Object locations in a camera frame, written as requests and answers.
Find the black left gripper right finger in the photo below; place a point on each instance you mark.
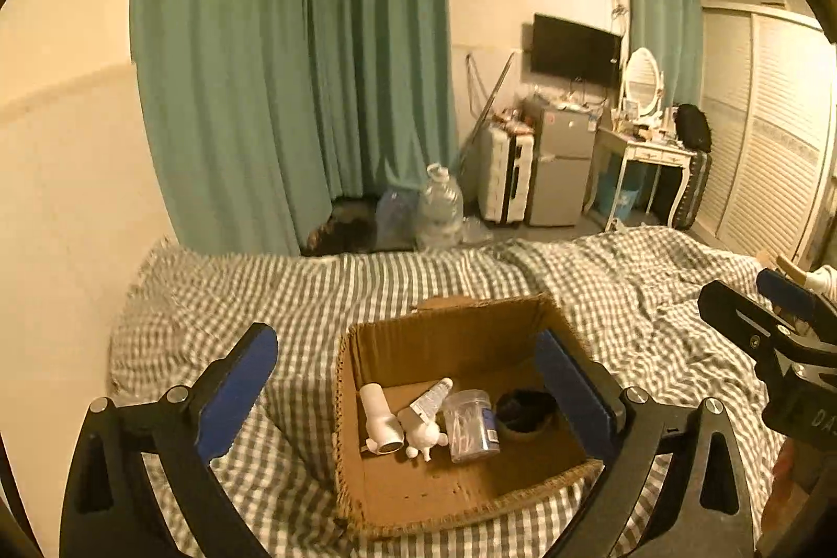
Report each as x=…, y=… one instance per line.
x=703, y=508

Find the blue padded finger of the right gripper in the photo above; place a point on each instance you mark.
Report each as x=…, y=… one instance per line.
x=791, y=302

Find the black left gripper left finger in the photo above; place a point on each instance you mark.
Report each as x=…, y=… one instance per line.
x=110, y=508

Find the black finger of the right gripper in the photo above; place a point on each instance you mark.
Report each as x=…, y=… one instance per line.
x=754, y=329

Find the clear cotton swab jar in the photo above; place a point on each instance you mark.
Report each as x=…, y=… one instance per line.
x=471, y=427

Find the white cream tube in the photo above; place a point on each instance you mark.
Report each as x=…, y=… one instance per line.
x=427, y=405

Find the white blue plush toy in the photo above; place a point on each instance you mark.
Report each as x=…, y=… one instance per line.
x=421, y=436

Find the white plastic bottle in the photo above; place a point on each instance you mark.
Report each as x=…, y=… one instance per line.
x=384, y=432

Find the checkered bed sheet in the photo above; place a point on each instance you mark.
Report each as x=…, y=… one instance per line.
x=631, y=296

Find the brown cardboard box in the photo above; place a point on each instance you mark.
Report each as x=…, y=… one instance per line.
x=484, y=345

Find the blue waste bin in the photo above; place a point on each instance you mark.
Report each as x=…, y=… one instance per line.
x=620, y=201

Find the black backpack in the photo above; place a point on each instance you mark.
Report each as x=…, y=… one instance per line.
x=692, y=128

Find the white louvered wardrobe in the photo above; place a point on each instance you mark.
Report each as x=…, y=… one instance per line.
x=768, y=94

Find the oval white vanity mirror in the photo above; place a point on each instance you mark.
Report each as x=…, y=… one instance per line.
x=642, y=87

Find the large clear water bottle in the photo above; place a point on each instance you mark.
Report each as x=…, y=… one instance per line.
x=440, y=210

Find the small grey fridge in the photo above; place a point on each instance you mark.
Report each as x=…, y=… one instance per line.
x=564, y=140

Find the white suitcase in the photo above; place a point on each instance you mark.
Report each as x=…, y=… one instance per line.
x=503, y=180

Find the dark bag on floor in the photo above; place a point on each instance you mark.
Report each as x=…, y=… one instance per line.
x=350, y=229

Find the teal curtain by wardrobe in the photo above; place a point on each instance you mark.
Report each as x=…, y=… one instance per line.
x=673, y=30

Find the wall mounted black television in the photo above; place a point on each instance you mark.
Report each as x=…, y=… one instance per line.
x=574, y=51

